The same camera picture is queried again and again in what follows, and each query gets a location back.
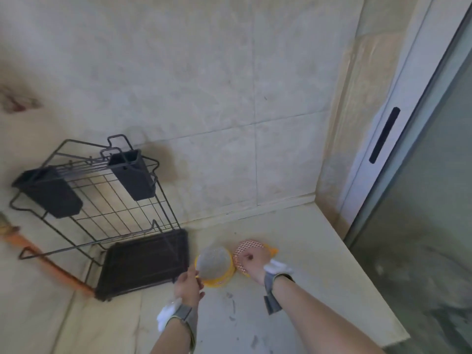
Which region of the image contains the black plastic cutlery holder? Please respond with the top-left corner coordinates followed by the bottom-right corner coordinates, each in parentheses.
top-left (11, 166), bottom-right (84, 219)
top-left (106, 149), bottom-right (158, 202)

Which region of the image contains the perforated orange strainer lid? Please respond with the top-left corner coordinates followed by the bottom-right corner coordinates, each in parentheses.
top-left (233, 239), bottom-right (280, 279)

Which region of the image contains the white sliding door frame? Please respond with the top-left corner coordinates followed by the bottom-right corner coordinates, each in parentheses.
top-left (339, 0), bottom-right (472, 238)

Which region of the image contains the black drip tray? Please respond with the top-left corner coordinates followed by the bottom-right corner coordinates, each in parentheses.
top-left (94, 228), bottom-right (190, 302)

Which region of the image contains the orange gas hose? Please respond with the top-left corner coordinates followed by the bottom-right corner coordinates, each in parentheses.
top-left (0, 213), bottom-right (95, 297)

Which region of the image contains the black recessed door handle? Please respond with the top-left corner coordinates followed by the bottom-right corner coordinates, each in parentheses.
top-left (369, 107), bottom-right (401, 165)

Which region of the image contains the person's right hand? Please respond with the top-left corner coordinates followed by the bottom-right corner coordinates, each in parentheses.
top-left (234, 247), bottom-right (274, 287)

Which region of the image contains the black wire dish rack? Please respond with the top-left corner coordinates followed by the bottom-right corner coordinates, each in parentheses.
top-left (9, 134), bottom-right (181, 292)

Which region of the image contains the person's left forearm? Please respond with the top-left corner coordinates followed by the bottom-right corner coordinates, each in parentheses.
top-left (149, 316), bottom-right (200, 354)

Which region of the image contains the person's left hand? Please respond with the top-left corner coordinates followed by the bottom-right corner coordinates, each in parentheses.
top-left (173, 266), bottom-right (206, 309)

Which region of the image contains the frosted glass door pane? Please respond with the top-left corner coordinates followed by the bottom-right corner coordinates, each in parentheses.
top-left (346, 31), bottom-right (472, 354)

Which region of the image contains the person's right forearm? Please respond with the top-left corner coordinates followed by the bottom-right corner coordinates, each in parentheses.
top-left (272, 278), bottom-right (386, 354)

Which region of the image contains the grey wristband with white cloth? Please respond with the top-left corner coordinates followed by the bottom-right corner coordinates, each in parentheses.
top-left (156, 298), bottom-right (198, 333)
top-left (263, 258), bottom-right (296, 316)

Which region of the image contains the round yellow container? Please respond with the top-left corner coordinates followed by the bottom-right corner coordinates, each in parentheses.
top-left (194, 245), bottom-right (236, 288)

